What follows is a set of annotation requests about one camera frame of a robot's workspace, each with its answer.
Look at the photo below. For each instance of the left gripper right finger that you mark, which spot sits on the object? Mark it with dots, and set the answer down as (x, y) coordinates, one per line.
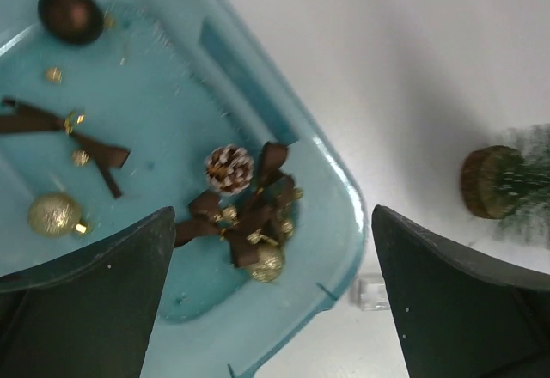
(460, 312)

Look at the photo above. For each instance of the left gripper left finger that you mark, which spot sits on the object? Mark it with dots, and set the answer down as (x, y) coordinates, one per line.
(89, 313)

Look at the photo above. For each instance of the clear light string battery box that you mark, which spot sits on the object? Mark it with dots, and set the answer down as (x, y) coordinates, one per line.
(369, 293)

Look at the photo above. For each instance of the small green christmas tree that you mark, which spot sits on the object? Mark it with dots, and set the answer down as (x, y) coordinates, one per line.
(508, 183)

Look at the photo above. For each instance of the tiny gold bead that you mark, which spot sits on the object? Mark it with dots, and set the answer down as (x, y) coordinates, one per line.
(54, 74)
(80, 157)

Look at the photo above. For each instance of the pine cone ornament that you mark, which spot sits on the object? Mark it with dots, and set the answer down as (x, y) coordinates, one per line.
(229, 170)

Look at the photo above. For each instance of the brown ribbon pile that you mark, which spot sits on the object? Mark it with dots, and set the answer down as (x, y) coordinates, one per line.
(274, 192)

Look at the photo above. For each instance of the brown ribbon bow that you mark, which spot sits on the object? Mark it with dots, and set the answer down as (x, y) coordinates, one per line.
(27, 118)

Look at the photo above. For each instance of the blue plastic tray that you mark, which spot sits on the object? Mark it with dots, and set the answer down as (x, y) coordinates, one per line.
(173, 80)

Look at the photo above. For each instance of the dark brown bauble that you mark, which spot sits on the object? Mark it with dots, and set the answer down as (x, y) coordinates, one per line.
(74, 22)

